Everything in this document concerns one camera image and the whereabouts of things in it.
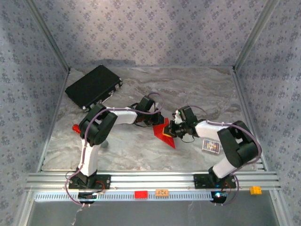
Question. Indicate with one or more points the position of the red cloth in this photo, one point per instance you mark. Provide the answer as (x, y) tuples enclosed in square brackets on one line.
[(160, 131)]

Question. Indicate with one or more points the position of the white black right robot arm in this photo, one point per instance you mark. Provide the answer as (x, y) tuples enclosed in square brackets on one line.
[(237, 146)]

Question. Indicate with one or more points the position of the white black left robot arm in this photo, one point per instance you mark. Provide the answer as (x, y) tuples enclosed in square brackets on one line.
[(98, 127)]

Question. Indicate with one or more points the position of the playing card box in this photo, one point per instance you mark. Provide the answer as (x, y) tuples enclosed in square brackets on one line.
[(211, 146)]

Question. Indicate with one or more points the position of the black hard case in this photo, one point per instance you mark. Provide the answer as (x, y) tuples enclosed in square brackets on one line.
[(92, 87)]

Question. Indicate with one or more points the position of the small grey cylinder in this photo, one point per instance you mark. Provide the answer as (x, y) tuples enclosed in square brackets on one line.
[(105, 145)]

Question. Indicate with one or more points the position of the orange wooden tag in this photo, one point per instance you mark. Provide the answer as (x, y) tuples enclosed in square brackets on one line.
[(162, 192)]

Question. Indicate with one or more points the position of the red toy brick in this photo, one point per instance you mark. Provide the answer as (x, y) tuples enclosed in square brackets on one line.
[(141, 194)]

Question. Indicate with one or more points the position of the red glitter tube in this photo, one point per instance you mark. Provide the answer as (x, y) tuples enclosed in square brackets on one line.
[(76, 128)]

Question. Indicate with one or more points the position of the yellow toy brick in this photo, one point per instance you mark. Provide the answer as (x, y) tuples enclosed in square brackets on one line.
[(255, 190)]

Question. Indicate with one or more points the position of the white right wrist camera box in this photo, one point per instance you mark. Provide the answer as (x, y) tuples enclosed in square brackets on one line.
[(176, 117)]

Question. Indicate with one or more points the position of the aluminium mounting rail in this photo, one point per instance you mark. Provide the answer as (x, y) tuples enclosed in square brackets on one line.
[(152, 180)]

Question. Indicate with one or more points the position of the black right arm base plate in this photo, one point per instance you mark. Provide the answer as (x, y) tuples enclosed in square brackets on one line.
[(200, 181)]

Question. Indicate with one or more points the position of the aluminium frame bar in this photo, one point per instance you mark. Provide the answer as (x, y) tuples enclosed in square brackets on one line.
[(58, 106), (244, 103)]

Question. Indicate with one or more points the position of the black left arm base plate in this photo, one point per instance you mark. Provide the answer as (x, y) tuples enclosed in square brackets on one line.
[(104, 182)]

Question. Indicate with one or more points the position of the aluminium frame post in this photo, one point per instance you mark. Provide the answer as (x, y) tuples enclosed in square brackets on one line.
[(254, 35), (49, 35)]

